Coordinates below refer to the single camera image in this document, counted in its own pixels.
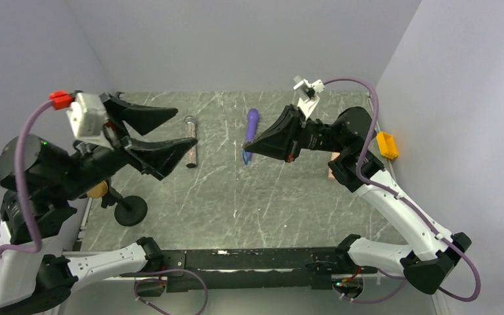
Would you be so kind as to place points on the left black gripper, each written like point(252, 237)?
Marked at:
point(161, 155)

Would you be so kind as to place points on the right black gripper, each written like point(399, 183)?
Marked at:
point(284, 138)

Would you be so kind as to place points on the blue key tag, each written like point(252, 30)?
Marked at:
point(246, 156)

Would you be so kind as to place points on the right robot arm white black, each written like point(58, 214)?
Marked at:
point(431, 252)

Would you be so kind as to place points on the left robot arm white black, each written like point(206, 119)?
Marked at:
point(69, 149)

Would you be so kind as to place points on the purple cylinder stick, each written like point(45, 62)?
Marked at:
point(251, 126)

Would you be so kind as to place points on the gold microphone on black stand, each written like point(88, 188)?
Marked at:
point(129, 211)

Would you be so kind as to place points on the yellow plastic bin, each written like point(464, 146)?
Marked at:
point(387, 146)

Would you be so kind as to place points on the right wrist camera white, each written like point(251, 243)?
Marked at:
point(308, 94)

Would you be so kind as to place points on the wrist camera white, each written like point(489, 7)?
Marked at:
point(308, 94)
point(86, 114)

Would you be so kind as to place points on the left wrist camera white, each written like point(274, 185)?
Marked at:
point(86, 114)

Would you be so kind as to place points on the black base frame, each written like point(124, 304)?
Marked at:
point(190, 269)

